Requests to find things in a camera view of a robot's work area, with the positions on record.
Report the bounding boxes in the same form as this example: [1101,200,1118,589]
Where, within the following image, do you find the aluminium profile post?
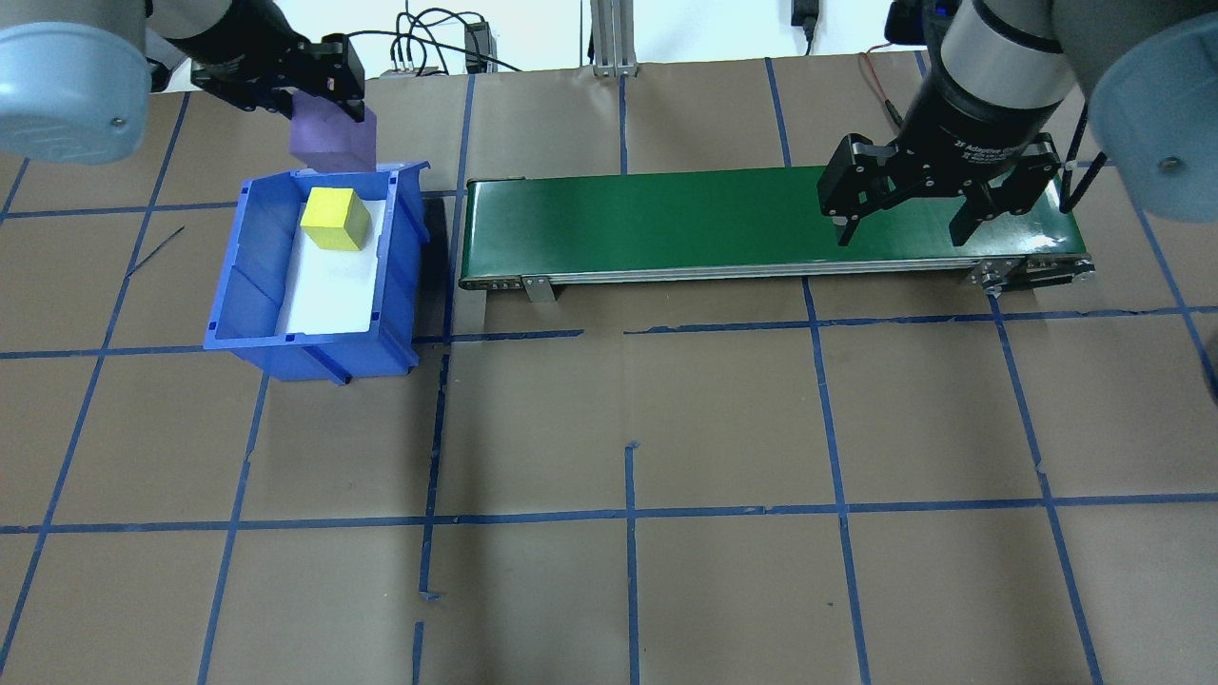
[588,0,641,79]

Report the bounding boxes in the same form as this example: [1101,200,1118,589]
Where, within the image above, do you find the white side desk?
[143,0,933,77]

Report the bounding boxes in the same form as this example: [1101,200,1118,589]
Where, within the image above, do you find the white foam bin liner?
[276,193,391,336]

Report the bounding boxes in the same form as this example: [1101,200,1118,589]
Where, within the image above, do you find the red black conveyor wires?
[859,49,907,132]

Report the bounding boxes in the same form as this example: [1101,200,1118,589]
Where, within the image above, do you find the yellow foam block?
[299,186,373,253]

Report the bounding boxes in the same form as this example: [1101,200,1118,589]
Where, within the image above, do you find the green conveyor belt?
[458,166,1097,305]

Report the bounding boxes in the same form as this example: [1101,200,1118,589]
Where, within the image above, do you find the blue plastic storage bin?
[203,158,432,385]

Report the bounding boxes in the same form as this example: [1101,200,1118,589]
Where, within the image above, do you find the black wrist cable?
[1058,90,1110,215]

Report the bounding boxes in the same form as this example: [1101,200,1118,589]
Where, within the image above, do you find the purple foam block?
[288,88,379,175]

